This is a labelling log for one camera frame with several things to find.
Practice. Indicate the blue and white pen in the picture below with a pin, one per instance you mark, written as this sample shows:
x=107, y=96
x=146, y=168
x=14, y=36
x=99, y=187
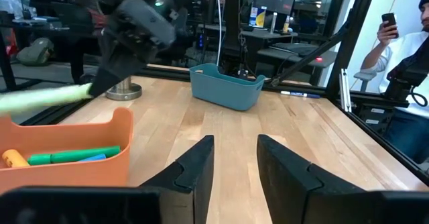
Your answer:
x=301, y=94

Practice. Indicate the black smartphone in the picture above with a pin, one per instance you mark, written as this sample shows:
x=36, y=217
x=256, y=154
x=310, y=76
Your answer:
x=390, y=21

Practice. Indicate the green Sharpie marker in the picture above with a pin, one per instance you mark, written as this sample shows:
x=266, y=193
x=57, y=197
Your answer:
x=83, y=154

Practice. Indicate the dark office desk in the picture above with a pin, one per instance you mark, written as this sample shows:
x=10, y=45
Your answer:
x=261, y=38

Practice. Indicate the blue and yellow box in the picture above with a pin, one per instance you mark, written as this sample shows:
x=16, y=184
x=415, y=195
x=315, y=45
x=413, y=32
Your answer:
x=257, y=16

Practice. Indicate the person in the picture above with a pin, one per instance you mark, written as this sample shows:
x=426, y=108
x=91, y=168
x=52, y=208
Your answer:
x=405, y=49

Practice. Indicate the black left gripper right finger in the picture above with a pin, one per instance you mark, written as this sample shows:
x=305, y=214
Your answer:
x=288, y=183

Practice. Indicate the person's hand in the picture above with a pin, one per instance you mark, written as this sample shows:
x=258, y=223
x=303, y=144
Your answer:
x=385, y=34

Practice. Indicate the grey chair armrest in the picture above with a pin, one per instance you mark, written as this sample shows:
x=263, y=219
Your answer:
x=365, y=75

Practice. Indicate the orange plastic bin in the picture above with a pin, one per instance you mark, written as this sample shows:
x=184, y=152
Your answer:
x=67, y=177

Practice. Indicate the blue thick highlighter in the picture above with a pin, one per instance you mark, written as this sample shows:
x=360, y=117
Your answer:
x=95, y=158

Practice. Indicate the grey bag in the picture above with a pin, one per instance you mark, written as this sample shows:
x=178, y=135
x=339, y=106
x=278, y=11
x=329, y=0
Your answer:
x=35, y=53

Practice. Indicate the black control box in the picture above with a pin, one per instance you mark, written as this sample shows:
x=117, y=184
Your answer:
x=375, y=118

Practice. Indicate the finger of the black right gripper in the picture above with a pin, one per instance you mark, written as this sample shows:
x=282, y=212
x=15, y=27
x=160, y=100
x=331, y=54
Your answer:
x=114, y=73
x=105, y=49

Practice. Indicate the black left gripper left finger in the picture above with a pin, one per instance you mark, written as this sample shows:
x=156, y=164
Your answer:
x=187, y=187

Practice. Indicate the light green Sharpie highlighter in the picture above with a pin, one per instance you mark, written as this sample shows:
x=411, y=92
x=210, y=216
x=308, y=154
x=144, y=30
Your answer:
x=40, y=98

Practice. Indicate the orange-yellow thick highlighter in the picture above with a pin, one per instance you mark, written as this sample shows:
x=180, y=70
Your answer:
x=15, y=158

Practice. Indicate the white mushroom table lamp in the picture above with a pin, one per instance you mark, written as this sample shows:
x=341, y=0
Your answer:
x=124, y=90

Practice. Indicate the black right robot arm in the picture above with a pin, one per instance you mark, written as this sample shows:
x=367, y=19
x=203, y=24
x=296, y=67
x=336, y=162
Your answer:
x=232, y=33

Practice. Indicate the black clamp-mounted device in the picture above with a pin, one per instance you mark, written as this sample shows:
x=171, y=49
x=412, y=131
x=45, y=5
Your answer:
x=407, y=76

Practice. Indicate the teal plastic bin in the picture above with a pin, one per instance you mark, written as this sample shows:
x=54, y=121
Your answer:
x=224, y=90

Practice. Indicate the yellow bottle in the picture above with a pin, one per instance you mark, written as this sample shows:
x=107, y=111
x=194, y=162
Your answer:
x=286, y=24

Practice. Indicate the silver bracket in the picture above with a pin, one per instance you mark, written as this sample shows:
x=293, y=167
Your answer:
x=345, y=90

